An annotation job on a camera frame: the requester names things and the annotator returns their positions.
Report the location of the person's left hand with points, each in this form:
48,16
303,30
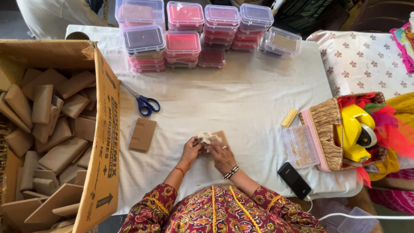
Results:
189,152

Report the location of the person's right hand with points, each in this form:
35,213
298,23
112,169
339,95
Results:
223,158

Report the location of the person's left fingers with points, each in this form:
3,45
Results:
196,144

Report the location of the person's right fingers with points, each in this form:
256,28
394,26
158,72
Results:
216,149

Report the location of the white cotton wad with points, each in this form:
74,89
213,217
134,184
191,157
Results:
206,138

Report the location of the brown cardboard piece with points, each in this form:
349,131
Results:
222,136

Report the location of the black and white bangles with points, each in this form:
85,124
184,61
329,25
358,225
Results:
231,172

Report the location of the white tablecloth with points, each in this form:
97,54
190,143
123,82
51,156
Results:
245,106

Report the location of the notched brown cardboard card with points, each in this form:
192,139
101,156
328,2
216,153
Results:
142,134

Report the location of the person's floral maroon dress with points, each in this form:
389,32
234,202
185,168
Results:
220,210

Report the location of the yellow rectangular bar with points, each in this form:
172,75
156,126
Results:
289,117

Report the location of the clear compartment box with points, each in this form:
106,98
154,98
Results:
299,147

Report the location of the black power bank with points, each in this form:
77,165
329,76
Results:
294,180

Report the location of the woven wicker basket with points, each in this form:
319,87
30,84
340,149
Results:
323,136

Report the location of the stacks of clear plastic boxes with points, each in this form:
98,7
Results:
184,35

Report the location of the yellow tape dispenser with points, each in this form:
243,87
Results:
354,131

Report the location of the carton of brown wrapped packets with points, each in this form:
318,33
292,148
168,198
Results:
55,136

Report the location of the empty clear plastic box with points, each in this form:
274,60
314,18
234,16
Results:
354,221

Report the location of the brown tape roll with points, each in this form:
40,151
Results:
77,35

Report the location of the floral print tablecloth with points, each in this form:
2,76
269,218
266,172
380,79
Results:
359,61

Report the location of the colourful net fabric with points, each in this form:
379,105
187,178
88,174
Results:
388,126

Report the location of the pink patterned cloth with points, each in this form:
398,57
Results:
393,197

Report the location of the yellow cloth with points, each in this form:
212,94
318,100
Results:
399,110

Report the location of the dark wooden furniture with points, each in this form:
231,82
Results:
355,13

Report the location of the pink edged colourful cloth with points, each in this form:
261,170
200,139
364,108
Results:
404,43

